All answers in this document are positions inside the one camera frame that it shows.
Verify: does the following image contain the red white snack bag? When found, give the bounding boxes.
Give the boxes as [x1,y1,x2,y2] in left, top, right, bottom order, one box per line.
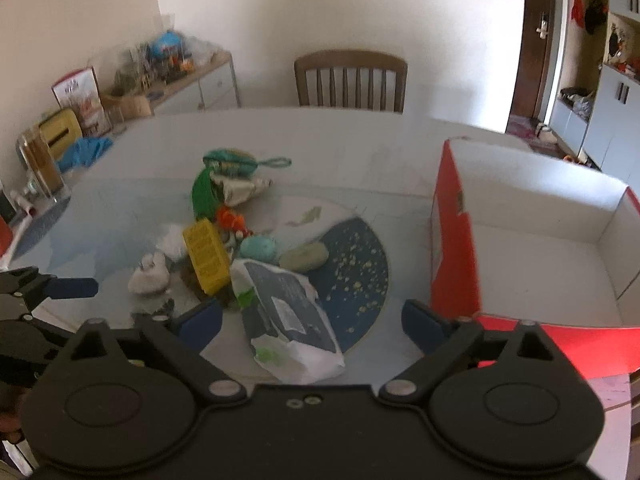
[51,66,112,138]

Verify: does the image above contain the white drawer sideboard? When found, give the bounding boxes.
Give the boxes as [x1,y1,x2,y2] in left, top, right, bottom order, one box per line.
[101,51,241,120]

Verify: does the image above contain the green tassel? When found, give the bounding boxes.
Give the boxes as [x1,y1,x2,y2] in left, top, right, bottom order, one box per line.
[191,168,224,222]

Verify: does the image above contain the white blue plastic pouch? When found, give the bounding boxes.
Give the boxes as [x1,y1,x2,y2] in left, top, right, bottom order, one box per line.
[230,259,346,386]

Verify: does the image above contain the yellow rectangular box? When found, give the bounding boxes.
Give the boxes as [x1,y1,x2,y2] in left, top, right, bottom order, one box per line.
[182,219,231,296]

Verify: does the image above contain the red phone case box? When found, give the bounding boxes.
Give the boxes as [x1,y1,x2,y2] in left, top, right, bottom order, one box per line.
[0,217,13,256]

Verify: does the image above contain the blue globe toy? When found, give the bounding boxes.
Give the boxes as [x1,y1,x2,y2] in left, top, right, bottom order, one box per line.
[150,30,183,60]

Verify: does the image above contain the white wall cabinet unit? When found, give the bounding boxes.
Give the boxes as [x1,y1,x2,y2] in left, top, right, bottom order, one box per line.
[548,0,639,191]

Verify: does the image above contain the red patterned rug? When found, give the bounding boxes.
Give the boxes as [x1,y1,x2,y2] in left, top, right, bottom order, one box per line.
[506,115,556,155]

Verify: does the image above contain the yellow tissue box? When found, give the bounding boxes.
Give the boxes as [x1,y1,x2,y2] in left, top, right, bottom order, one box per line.
[39,107,82,160]

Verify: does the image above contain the wooden slat-back chair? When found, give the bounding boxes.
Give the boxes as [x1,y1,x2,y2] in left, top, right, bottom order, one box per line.
[293,49,408,114]

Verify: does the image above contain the red white cardboard box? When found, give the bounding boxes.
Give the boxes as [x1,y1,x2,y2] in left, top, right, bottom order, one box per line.
[431,138,639,378]

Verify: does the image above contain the teal embroidered sachet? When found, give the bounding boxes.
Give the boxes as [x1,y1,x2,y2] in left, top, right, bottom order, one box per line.
[203,148,292,178]

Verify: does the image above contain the teal round case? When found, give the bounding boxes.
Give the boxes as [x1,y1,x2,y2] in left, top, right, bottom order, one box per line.
[239,235,278,263]

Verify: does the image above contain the blue rubber gloves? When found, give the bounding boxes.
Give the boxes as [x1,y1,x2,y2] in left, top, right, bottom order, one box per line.
[58,136,113,172]

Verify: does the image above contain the white crystal bag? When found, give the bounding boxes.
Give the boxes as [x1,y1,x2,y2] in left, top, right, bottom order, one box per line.
[155,223,188,263]

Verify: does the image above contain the orange carrot charm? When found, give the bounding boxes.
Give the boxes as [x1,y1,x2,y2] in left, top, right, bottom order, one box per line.
[215,205,253,240]

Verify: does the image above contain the glass jar brown contents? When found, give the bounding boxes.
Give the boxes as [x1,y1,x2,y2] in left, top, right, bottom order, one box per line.
[17,126,65,198]

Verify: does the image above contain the brown woven coaster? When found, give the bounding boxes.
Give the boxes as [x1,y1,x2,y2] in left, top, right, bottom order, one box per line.
[180,261,235,308]

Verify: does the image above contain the pale green soap bar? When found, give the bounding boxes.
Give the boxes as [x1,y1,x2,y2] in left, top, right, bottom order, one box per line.
[278,242,329,273]

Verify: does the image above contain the brown wooden door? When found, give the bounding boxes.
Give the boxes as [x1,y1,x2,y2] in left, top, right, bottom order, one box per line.
[509,0,555,120]

